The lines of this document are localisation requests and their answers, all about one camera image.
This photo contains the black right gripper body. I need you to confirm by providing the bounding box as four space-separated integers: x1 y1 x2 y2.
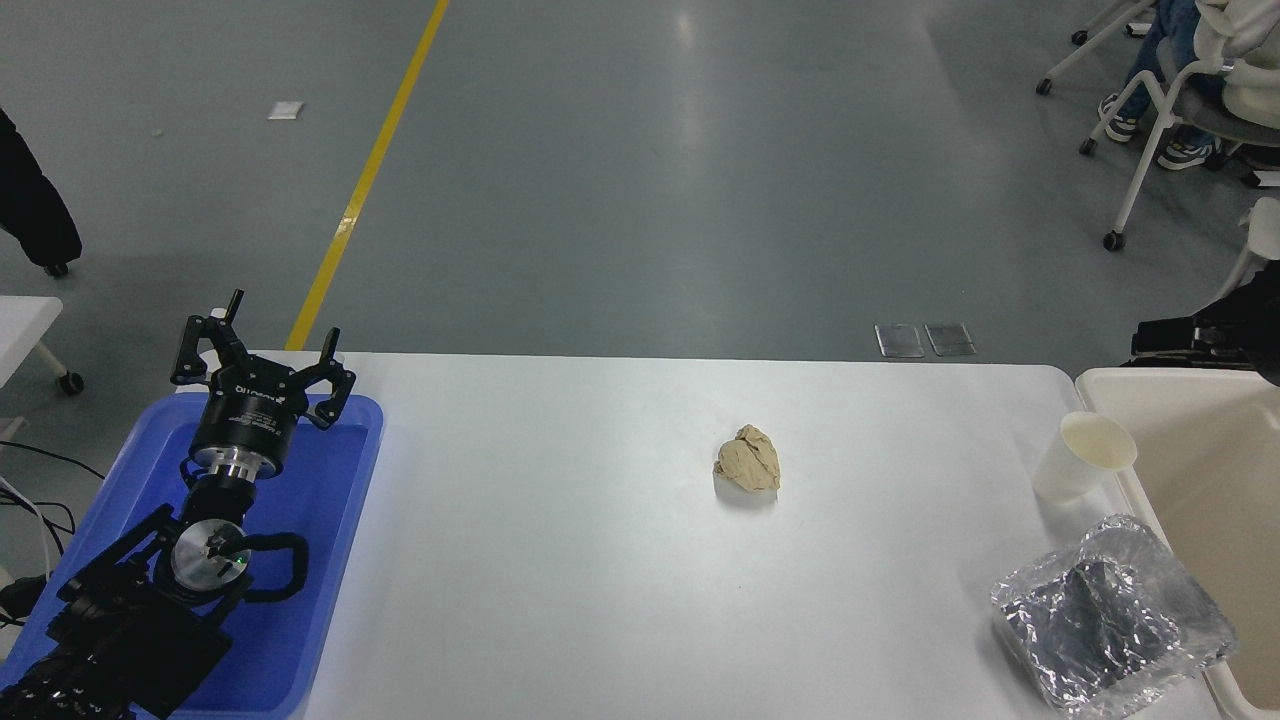
1194 297 1257 373

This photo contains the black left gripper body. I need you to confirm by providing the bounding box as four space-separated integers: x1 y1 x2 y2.
188 365 309 465

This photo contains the white chair base leg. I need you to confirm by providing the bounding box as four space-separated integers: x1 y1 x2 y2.
1034 0 1157 98

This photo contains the large pale bin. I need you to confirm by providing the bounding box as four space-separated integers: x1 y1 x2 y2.
1074 366 1280 720

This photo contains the blue plastic tray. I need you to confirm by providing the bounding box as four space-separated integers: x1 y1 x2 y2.
0 392 386 720

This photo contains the black floor object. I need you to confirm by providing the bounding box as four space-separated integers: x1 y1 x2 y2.
0 574 49 628

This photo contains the white side table with casters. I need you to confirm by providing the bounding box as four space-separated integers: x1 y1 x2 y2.
0 296 86 397

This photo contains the crumpled tan paper ball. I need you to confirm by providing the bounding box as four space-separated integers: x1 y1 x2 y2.
713 423 782 493

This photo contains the crumpled silver foil tray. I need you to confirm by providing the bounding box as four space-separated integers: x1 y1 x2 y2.
990 513 1239 720

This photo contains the black cable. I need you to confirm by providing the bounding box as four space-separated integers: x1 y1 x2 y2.
0 490 77 559
0 439 107 483

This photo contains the white cable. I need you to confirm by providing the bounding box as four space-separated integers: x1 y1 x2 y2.
0 476 53 583

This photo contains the white paper cup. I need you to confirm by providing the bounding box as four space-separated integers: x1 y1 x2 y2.
1031 410 1140 507

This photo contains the white chair with grey seat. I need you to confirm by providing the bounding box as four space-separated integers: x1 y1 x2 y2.
1079 40 1280 252

